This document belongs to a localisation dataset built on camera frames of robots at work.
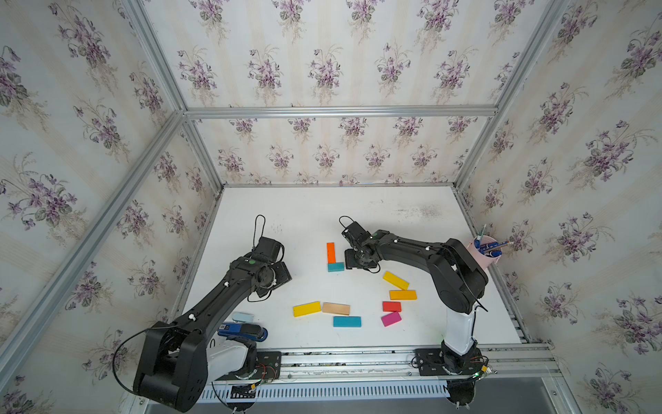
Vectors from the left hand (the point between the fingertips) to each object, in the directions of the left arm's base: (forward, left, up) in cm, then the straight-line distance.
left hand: (284, 281), depth 85 cm
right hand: (+9, -26, -4) cm, 28 cm away
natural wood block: (-7, -15, -5) cm, 17 cm away
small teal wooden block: (+7, -19, -4) cm, 20 cm away
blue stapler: (-15, +10, -2) cm, 18 cm away
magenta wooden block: (-11, -35, -5) cm, 37 cm away
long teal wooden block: (-11, -21, -5) cm, 24 cm away
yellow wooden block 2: (+2, -39, -5) cm, 40 cm away
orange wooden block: (+12, -16, -5) cm, 20 cm away
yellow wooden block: (-7, -8, -5) cm, 12 cm away
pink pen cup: (+5, -67, +5) cm, 68 cm away
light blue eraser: (-10, +13, -6) cm, 17 cm away
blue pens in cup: (+9, -72, +6) cm, 73 cm away
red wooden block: (-7, -36, -5) cm, 37 cm away
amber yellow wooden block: (-3, -41, -5) cm, 41 cm away
